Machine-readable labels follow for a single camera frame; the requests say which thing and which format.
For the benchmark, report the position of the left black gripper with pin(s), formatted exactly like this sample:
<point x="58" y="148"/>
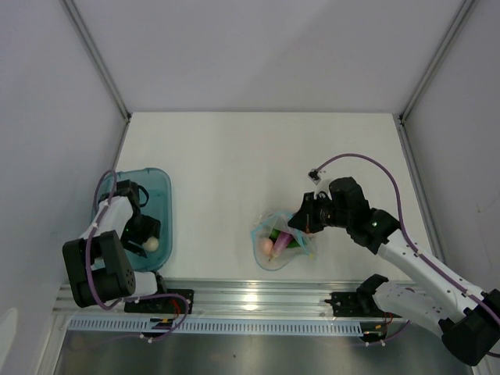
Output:
<point x="151" y="227"/>

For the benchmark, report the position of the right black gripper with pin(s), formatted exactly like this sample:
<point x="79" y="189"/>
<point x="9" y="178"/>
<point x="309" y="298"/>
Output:
<point x="305" y="219"/>

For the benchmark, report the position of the white toy egg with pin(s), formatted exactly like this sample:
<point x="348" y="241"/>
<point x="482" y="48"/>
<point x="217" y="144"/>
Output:
<point x="151" y="245"/>

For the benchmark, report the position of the green toy chili pepper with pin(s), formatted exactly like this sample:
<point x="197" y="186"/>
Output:
<point x="293" y="244"/>

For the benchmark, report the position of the purple toy eggplant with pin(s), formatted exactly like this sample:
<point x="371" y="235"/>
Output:
<point x="280" y="244"/>

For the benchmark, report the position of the green toy bell pepper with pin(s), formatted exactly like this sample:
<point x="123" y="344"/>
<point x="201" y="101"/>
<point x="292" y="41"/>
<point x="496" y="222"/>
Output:
<point x="274" y="234"/>

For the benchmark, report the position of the clear zip top bag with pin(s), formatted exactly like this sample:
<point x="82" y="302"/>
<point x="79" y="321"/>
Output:
<point x="279" y="220"/>

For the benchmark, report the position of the pink toy egg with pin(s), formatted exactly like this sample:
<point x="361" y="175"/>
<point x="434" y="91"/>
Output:
<point x="266" y="246"/>

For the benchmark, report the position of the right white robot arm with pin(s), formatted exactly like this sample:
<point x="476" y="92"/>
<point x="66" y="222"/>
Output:
<point x="464" y="316"/>

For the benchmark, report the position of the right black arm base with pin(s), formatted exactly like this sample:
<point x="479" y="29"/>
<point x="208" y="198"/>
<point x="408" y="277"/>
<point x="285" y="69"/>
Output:
<point x="353" y="304"/>

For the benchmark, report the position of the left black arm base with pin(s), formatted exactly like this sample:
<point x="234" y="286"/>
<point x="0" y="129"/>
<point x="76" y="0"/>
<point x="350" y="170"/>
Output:
<point x="172" y="306"/>

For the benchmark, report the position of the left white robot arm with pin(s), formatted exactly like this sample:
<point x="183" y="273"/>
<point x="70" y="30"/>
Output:
<point x="97" y="265"/>

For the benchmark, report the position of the teal plastic tray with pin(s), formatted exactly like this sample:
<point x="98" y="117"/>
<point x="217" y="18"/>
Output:
<point x="152" y="188"/>

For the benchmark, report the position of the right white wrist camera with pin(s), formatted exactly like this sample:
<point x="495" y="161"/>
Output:
<point x="317" y="176"/>

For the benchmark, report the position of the aluminium mounting rail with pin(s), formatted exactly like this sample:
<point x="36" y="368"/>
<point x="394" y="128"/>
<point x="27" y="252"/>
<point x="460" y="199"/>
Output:
<point x="253" y="299"/>

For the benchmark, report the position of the white slotted cable duct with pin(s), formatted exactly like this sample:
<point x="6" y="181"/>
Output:
<point x="323" y="328"/>

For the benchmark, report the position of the left aluminium frame post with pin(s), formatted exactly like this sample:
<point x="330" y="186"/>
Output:
<point x="86" y="39"/>

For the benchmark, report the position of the aluminium frame post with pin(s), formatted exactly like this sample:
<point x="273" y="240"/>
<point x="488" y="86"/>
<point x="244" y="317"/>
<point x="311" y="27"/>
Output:
<point x="86" y="39"/>
<point x="438" y="57"/>

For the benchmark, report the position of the right aluminium frame post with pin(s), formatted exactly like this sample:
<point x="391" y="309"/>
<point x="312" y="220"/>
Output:
<point x="438" y="57"/>

